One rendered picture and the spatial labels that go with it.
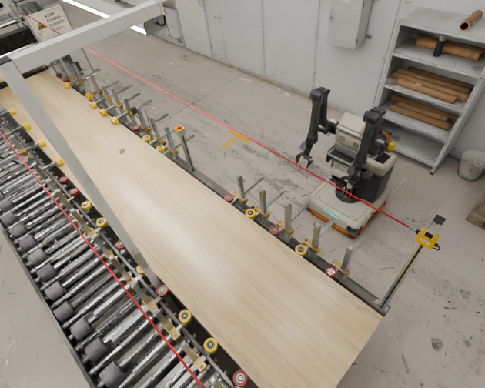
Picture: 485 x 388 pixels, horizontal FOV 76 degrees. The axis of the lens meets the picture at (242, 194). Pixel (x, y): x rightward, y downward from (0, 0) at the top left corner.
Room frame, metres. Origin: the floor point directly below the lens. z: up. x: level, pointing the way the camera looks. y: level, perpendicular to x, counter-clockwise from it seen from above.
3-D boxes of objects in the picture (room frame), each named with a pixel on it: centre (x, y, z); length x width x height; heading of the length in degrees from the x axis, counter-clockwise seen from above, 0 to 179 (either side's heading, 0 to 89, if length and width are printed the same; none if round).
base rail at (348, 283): (2.65, 0.76, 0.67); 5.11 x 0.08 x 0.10; 39
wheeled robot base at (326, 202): (2.05, -1.12, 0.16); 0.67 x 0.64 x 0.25; 129
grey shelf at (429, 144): (2.86, -2.18, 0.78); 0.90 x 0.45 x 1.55; 39
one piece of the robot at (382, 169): (2.11, -1.19, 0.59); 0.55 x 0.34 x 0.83; 39
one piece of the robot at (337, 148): (1.87, -0.90, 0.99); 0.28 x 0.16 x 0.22; 39
